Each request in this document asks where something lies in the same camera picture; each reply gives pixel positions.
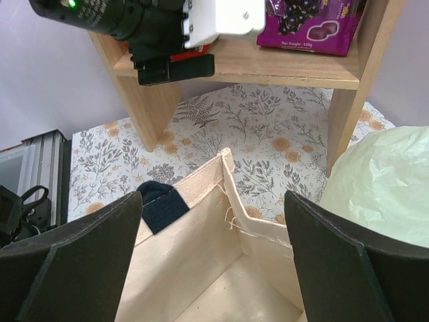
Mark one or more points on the beige canvas tote bag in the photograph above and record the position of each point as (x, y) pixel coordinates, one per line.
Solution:
(200, 255)

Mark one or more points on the light green plastic bag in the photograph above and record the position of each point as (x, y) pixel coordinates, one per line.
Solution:
(381, 183)

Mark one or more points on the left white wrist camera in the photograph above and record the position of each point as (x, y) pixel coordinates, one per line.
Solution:
(206, 20)

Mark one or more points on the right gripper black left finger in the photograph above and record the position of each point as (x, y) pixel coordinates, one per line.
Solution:
(75, 272)

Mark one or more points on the purple snack packet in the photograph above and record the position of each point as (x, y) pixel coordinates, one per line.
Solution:
(318, 26)

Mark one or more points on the floral table mat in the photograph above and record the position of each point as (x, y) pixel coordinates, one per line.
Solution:
(277, 135)

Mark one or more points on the wooden two-tier shelf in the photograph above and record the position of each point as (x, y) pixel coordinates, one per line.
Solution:
(240, 60)

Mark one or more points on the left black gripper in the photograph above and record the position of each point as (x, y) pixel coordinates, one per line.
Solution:
(158, 37)

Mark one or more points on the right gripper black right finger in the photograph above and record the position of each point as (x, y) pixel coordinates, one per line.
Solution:
(347, 272)

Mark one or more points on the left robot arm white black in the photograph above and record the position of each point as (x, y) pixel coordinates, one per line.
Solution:
(115, 18)

